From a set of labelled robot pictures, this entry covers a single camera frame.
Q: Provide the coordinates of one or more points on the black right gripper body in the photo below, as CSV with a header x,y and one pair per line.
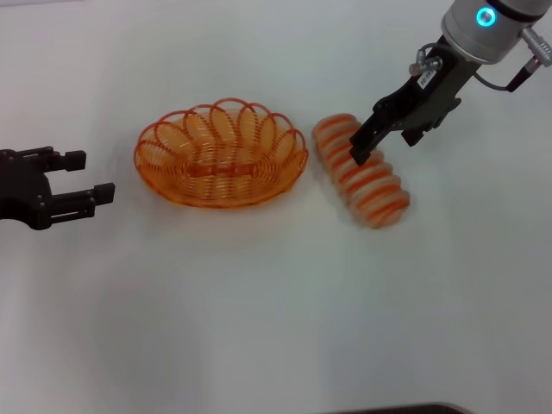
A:
x,y
431,99

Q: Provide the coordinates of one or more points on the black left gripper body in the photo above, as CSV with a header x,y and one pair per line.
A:
x,y
21,190

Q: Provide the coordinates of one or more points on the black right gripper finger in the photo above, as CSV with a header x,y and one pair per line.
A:
x,y
366,142
414,134

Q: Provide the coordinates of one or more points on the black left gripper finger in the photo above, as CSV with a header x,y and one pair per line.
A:
x,y
75,161
82,200

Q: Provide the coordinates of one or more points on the orange striped bread loaf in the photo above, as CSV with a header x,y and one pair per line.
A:
x,y
371,190

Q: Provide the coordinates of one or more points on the dark rounded robot base edge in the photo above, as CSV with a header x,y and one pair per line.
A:
x,y
409,409

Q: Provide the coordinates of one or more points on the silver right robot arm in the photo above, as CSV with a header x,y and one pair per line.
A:
x,y
474,30

